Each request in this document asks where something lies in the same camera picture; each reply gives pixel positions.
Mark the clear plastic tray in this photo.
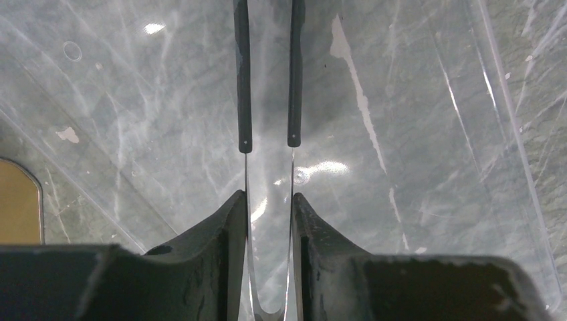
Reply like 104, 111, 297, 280
1, 1, 566, 311

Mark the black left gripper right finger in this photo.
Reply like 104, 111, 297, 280
291, 193, 551, 320

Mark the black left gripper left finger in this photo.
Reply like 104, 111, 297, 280
1, 190, 247, 320

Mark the gold chocolate tin box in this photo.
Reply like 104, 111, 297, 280
1, 158, 45, 245

